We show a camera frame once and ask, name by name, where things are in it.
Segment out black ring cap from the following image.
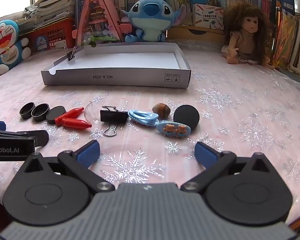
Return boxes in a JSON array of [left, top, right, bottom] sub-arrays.
[[31, 104, 50, 122], [19, 102, 35, 120]]

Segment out pink snowflake tablecloth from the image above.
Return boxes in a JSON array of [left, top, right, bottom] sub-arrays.
[[0, 39, 300, 230]]

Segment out pile of books and papers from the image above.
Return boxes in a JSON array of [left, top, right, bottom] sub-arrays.
[[22, 0, 78, 30]]

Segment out small black binder clip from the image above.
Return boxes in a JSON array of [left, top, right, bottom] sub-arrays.
[[64, 46, 77, 62]]

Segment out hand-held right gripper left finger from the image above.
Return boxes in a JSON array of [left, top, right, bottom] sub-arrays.
[[22, 139, 115, 193]]

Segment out blue bear hair clip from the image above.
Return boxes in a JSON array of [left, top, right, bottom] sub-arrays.
[[156, 120, 191, 139]]

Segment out large black round disc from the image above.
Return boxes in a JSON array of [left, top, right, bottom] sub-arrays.
[[173, 104, 200, 130]]

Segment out small black round disc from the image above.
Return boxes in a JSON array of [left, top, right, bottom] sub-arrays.
[[46, 106, 67, 124]]

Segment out brown acorn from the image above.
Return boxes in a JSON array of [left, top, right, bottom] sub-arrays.
[[152, 103, 171, 118]]

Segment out blue alien plush toy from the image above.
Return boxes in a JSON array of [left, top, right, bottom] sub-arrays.
[[120, 0, 187, 43]]

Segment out pink triangular model house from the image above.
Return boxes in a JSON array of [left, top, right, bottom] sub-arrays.
[[72, 0, 131, 48]]

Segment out white label printer box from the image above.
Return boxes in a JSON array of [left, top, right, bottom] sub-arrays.
[[192, 4, 224, 30]]

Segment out red plastic crate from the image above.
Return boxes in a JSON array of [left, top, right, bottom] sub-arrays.
[[20, 19, 77, 54]]

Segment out red plastic cone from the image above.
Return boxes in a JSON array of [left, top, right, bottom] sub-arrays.
[[61, 117, 92, 130], [54, 107, 85, 125]]

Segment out white cardboard box tray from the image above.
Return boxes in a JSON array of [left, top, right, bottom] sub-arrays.
[[41, 42, 191, 89]]

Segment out row of colourful picture books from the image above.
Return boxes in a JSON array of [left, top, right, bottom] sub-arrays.
[[274, 5, 300, 69]]

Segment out wooden drawer box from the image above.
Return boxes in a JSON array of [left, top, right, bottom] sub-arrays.
[[166, 25, 227, 43]]

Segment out large black binder clip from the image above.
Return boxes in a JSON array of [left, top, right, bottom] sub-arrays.
[[100, 105, 129, 137]]

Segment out clear plastic half shell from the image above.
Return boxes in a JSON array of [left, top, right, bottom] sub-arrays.
[[84, 101, 102, 124]]

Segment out long-haired baby doll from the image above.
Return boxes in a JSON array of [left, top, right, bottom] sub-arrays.
[[220, 1, 277, 70]]

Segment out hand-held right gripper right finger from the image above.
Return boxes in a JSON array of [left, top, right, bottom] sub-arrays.
[[180, 141, 278, 193]]

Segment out plain blue hair clip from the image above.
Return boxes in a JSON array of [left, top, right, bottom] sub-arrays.
[[128, 109, 159, 127]]

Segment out blue cat plush toy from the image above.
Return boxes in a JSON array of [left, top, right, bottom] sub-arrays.
[[0, 19, 32, 75]]

